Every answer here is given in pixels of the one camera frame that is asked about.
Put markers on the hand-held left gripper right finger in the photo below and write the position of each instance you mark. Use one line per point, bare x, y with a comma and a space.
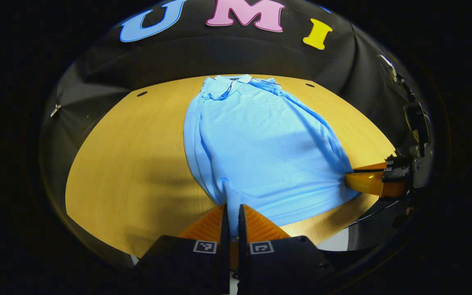
242, 246

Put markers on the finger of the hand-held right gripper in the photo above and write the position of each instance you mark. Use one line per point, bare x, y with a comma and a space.
379, 167
367, 182

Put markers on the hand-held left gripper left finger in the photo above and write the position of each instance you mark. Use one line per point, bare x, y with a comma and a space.
224, 246

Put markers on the light blue polo T-shirt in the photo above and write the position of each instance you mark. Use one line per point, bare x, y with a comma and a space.
260, 155

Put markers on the black backdrop cloth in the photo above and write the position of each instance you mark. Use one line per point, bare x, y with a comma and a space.
260, 53

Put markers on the white backdrop clip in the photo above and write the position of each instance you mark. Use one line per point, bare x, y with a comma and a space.
55, 110

